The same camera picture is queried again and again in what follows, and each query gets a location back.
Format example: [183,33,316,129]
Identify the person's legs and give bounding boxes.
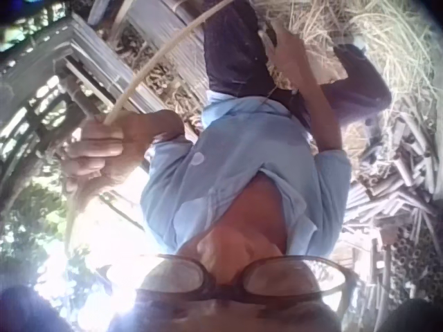
[202,0,394,122]

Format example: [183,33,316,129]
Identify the person's left hand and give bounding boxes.
[64,111,150,193]

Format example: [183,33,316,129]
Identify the long pale bamboo strip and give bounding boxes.
[102,0,237,126]

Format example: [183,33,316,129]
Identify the person's right hand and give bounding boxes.
[265,19,315,93]

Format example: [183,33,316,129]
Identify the pile of cut bamboo pieces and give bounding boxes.
[341,110,443,314]

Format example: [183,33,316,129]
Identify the heap of bamboo shavings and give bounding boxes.
[255,0,443,115]

